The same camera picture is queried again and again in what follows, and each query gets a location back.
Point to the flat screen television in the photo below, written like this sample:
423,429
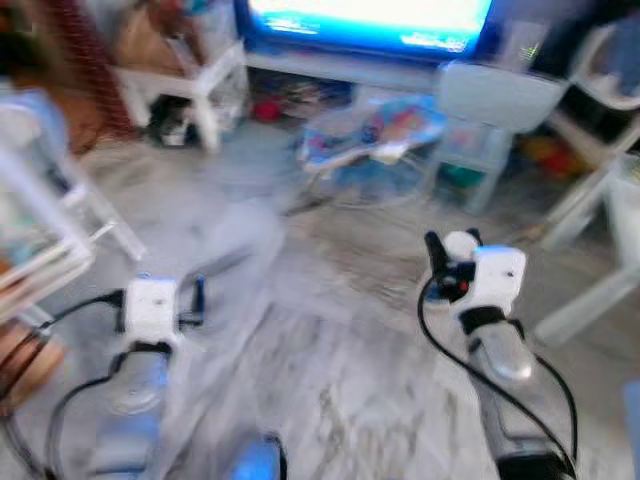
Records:
370,20

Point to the white plastic table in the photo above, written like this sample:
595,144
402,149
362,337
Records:
625,215

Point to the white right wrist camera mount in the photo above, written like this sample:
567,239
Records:
498,275

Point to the colourful baby bouncer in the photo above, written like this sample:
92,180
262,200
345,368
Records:
380,130

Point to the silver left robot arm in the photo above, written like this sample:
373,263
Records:
135,400

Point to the white plastic armchair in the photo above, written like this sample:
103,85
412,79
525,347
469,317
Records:
600,50

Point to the white television stand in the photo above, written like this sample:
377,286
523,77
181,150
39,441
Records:
340,70

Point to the white plastic bench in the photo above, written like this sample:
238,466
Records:
215,85

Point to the red checkered curtain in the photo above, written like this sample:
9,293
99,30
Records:
85,60

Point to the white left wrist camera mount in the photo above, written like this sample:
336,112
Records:
150,310

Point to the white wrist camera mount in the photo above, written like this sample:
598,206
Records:
150,310
498,275

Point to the white router box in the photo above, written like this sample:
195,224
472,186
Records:
522,45

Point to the yellow red toy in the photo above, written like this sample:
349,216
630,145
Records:
550,158

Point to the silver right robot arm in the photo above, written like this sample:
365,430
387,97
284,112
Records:
505,365

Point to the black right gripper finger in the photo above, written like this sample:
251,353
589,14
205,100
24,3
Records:
437,255
474,238

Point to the dark clothes pile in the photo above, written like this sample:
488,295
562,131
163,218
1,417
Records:
172,122

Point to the small red ball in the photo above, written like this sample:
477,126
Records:
266,110

